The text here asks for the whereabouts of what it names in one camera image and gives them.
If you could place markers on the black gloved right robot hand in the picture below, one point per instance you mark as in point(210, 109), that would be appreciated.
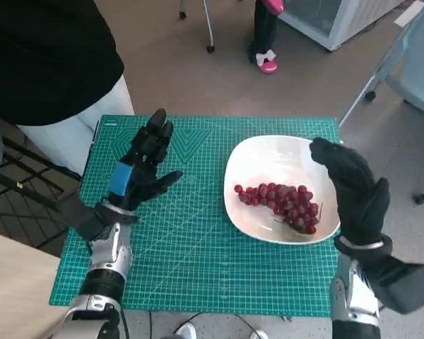
point(360, 197)

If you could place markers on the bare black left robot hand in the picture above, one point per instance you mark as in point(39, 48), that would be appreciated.
point(141, 176)

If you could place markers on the red toy grape bunch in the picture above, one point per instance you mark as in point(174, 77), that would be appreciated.
point(286, 203)

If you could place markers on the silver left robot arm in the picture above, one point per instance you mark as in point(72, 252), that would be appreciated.
point(107, 268)

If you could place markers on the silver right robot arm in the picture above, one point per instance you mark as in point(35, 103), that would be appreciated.
point(355, 300)

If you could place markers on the white plate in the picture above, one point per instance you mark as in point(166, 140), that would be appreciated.
point(268, 162)

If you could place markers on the green cutting mat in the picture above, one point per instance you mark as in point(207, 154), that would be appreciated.
point(205, 261)

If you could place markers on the blue-grey mesh chair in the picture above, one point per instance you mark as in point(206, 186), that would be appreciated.
point(418, 70)

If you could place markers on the white shoe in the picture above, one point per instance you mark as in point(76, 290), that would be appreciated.
point(259, 334)
point(186, 331)

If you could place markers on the light wooden desk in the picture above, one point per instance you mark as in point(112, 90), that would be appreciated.
point(14, 282)

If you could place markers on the white metal cabinet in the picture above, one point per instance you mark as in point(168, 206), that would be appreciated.
point(326, 17)

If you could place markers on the white paper tag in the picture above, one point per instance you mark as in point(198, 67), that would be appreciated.
point(408, 15)

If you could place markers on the pink object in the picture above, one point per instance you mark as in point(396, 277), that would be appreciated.
point(273, 5)

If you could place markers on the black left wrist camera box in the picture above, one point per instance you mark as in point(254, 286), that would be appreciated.
point(85, 219)

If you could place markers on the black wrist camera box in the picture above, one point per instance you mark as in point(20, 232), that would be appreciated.
point(85, 219)
point(406, 282)

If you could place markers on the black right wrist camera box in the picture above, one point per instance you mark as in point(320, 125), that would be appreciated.
point(406, 282)

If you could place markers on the black metal frame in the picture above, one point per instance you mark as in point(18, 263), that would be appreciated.
point(24, 173)

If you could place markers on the metal frame with castors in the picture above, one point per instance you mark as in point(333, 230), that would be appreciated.
point(209, 21)

